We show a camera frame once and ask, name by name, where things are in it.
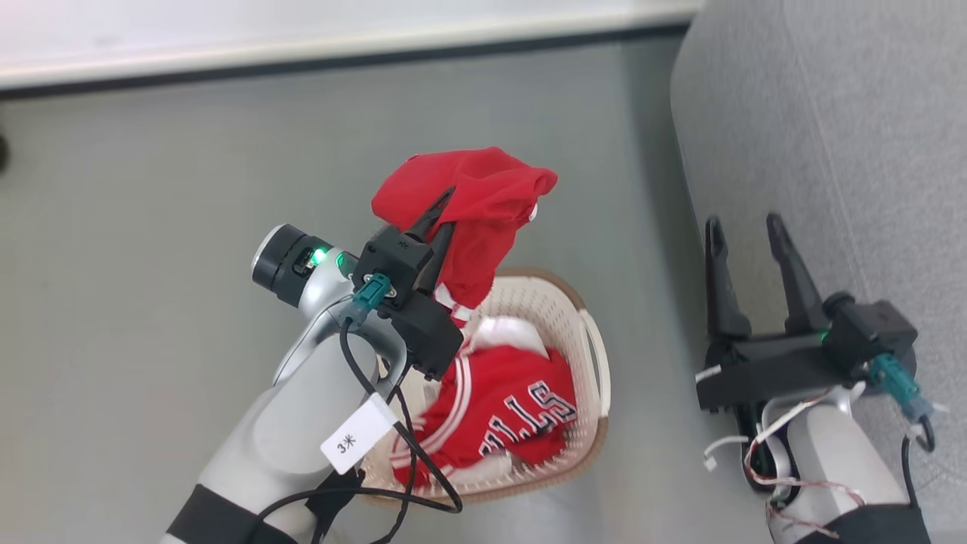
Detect thin red white wires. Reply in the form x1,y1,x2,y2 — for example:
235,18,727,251
744,393,866,539

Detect white paper cable label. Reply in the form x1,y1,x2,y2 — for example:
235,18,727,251
320,393,399,475

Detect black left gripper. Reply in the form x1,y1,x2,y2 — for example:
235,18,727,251
378,187,465,381

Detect grey fabric sofa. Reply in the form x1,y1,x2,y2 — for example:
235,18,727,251
670,0,967,544

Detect black cable with teal plug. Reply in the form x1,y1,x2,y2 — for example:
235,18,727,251
249,274,463,544
867,354,939,511

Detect plain red garment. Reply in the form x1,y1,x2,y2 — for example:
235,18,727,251
370,146,560,326

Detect white garment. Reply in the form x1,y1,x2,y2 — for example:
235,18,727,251
465,314,552,360

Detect cream woven laundry basket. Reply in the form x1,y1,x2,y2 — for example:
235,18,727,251
363,267,611,505

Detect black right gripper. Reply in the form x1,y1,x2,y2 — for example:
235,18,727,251
695,212,854,414

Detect red jersey with black lettering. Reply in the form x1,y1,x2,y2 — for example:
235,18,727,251
389,344,579,488

